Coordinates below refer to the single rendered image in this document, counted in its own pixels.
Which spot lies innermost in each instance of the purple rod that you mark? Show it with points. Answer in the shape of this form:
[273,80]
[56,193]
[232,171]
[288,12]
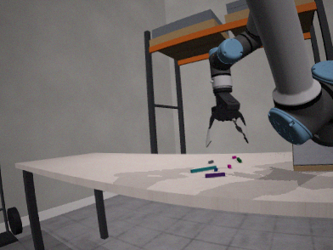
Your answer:
[210,175]

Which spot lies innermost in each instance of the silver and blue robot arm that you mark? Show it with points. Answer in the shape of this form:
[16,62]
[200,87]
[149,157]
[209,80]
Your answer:
[301,108]

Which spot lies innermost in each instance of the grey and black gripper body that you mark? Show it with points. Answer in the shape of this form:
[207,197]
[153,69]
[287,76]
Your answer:
[222,113]

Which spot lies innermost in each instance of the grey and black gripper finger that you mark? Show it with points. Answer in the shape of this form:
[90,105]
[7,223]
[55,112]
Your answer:
[213,125]
[241,125]

